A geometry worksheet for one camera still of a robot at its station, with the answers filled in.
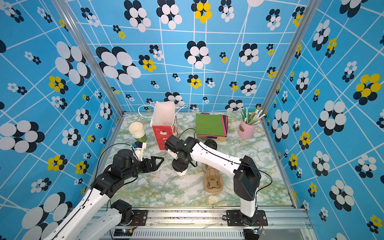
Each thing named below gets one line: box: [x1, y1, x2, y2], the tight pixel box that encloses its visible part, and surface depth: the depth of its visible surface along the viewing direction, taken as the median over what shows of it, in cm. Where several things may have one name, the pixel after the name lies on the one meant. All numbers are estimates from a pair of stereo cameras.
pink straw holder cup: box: [237, 119, 258, 140], surface depth 101 cm
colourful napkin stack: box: [196, 112, 229, 142], surface depth 110 cm
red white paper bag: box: [150, 101, 179, 151], surface depth 88 cm
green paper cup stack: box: [128, 121, 148, 143], surface depth 94 cm
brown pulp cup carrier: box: [202, 163, 224, 194], surface depth 83 cm
